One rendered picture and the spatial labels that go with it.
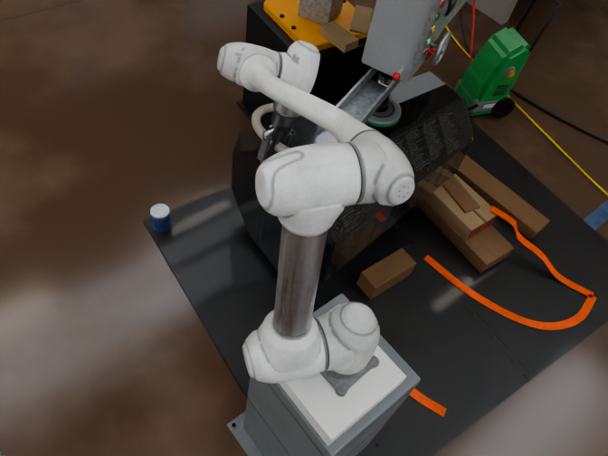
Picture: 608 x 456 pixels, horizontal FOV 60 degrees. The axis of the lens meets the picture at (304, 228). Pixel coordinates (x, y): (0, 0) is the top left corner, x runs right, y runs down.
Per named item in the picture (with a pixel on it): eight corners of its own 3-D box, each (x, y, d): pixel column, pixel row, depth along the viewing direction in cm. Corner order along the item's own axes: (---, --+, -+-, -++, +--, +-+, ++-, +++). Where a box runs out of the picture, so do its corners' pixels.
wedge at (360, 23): (354, 12, 305) (356, 4, 301) (371, 16, 305) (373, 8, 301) (349, 31, 293) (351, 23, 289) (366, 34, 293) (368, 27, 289)
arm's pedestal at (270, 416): (383, 447, 236) (443, 382, 173) (297, 526, 213) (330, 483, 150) (312, 361, 256) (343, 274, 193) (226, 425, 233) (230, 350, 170)
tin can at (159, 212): (170, 217, 295) (168, 203, 285) (171, 232, 289) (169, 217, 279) (152, 218, 293) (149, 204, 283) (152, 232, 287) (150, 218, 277)
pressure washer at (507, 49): (486, 88, 411) (539, -21, 342) (509, 118, 392) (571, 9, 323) (446, 92, 400) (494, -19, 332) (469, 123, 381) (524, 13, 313)
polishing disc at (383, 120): (388, 91, 254) (389, 89, 253) (408, 120, 243) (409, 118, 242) (348, 97, 248) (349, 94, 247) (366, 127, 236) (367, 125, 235)
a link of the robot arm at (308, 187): (325, 383, 152) (251, 402, 146) (306, 337, 163) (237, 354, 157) (376, 169, 100) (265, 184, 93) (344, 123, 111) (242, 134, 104)
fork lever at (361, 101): (391, 42, 246) (394, 33, 242) (428, 59, 242) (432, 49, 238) (319, 118, 205) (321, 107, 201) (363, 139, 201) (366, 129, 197)
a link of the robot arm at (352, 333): (377, 369, 161) (398, 335, 144) (322, 384, 155) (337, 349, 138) (358, 323, 170) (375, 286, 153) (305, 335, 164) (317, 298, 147)
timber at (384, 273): (370, 299, 280) (375, 289, 270) (356, 283, 285) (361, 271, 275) (410, 274, 293) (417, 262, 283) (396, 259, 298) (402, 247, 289)
